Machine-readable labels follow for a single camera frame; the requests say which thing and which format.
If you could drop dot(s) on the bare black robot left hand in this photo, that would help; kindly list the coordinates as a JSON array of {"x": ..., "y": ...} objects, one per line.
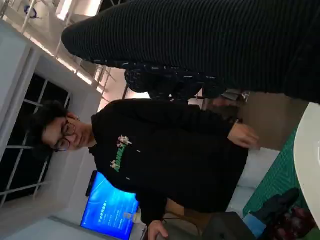
[{"x": 272, "y": 207}]

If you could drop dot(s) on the black gloved robot right hand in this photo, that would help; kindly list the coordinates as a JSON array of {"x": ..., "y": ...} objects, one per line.
[{"x": 200, "y": 40}]

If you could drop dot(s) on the person's left hand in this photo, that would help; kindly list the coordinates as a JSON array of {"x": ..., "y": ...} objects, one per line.
[{"x": 243, "y": 137}]

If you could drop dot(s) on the person's right hand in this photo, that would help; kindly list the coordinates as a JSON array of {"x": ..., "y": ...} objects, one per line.
[{"x": 157, "y": 231}]

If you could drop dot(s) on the red toy grapes with leaf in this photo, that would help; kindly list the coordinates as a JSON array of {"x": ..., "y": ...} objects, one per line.
[{"x": 297, "y": 225}]

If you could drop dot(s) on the white square plate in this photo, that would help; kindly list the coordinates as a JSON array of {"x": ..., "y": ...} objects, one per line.
[{"x": 310, "y": 162}]

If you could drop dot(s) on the green cutting mat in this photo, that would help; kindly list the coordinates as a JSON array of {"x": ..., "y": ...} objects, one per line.
[{"x": 280, "y": 175}]

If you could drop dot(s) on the blue lit monitor screen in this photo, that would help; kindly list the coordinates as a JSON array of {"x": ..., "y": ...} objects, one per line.
[{"x": 110, "y": 207}]

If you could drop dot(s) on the person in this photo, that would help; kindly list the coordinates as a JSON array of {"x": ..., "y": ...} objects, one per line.
[{"x": 175, "y": 162}]

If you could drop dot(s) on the dark window with white bars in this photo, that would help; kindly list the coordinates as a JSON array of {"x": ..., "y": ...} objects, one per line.
[{"x": 35, "y": 95}]

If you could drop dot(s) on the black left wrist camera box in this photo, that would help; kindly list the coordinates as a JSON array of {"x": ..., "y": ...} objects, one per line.
[{"x": 227, "y": 227}]

